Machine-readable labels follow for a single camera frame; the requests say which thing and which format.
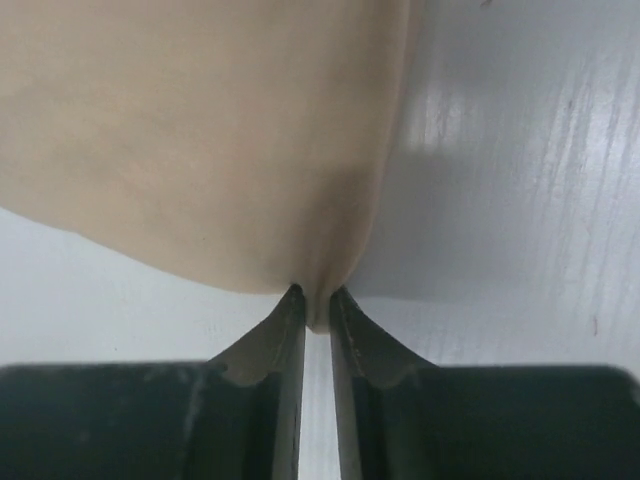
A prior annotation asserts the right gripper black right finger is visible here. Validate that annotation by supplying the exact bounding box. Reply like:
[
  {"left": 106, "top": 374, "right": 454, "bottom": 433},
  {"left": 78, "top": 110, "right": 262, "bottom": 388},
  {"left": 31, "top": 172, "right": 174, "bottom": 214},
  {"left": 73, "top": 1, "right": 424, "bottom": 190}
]
[{"left": 329, "top": 289, "right": 639, "bottom": 479}]

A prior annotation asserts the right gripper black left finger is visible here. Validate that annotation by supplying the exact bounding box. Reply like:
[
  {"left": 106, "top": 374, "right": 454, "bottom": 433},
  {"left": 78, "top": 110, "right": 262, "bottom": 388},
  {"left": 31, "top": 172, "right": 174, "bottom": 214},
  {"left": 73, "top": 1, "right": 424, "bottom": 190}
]
[{"left": 1, "top": 286, "right": 305, "bottom": 479}]

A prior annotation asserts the beige t shirt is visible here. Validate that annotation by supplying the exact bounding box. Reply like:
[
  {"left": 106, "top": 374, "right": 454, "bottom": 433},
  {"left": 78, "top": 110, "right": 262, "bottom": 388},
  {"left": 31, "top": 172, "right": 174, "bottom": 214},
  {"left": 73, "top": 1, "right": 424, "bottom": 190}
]
[{"left": 1, "top": 1, "right": 423, "bottom": 333}]

